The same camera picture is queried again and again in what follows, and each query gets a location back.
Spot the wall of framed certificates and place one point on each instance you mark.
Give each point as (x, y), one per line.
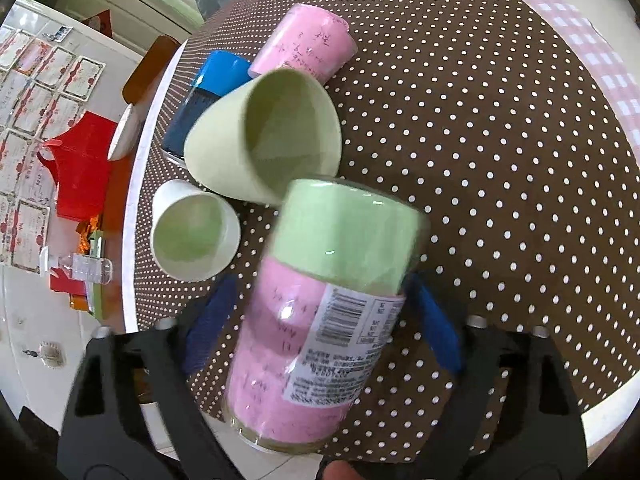
(35, 125)

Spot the small white cup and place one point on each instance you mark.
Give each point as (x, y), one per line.
(192, 232)

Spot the pink cup with green lid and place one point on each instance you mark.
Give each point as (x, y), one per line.
(320, 330)

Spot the clear plastic bottle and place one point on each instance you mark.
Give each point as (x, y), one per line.
(82, 266)

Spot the pink checkered cloth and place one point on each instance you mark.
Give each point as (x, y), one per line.
(585, 35)

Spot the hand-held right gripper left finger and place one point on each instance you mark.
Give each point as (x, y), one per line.
(207, 320)

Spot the brown wooden chair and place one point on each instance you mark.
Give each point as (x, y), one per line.
(147, 72)

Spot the brown polka dot tablecloth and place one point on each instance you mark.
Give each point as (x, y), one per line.
(475, 160)

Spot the light green cup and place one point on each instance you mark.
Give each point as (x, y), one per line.
(260, 145)

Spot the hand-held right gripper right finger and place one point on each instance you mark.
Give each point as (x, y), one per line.
(437, 325)

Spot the red paper bag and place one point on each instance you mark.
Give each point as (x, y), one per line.
(82, 170)

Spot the blue cup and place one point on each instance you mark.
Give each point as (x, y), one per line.
(200, 105)

